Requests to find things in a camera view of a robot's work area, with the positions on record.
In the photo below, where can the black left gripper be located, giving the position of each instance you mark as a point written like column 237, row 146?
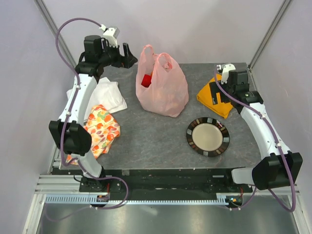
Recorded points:
column 126, row 62

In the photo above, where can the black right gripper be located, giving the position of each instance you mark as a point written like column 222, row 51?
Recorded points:
column 214, row 89

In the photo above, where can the pink plastic bag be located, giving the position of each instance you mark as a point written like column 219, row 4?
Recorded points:
column 168, row 93

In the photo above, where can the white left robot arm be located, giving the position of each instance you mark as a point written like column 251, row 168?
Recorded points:
column 67, row 132

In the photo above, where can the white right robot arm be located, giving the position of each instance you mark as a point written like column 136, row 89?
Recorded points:
column 279, row 166

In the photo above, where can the red fake fruit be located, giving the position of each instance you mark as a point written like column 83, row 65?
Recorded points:
column 146, row 81

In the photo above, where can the orange cloth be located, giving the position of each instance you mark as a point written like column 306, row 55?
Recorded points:
column 204, row 96

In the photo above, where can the white cloth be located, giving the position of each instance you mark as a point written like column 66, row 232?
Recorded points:
column 108, row 95

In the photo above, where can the dark rimmed ceramic plate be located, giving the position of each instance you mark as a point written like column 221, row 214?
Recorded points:
column 208, row 136

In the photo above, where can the floral patterned cloth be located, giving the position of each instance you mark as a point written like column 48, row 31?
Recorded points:
column 103, row 129

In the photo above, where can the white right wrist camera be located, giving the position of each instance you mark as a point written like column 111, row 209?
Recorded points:
column 224, row 70

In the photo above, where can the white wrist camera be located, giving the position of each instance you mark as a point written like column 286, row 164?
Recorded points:
column 224, row 70
column 110, row 34

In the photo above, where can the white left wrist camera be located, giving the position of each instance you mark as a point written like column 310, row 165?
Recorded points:
column 110, row 34

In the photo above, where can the grey cable duct rail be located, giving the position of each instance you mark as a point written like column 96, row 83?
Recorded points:
column 97, row 200

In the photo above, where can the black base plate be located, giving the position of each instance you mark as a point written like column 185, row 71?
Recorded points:
column 212, row 181

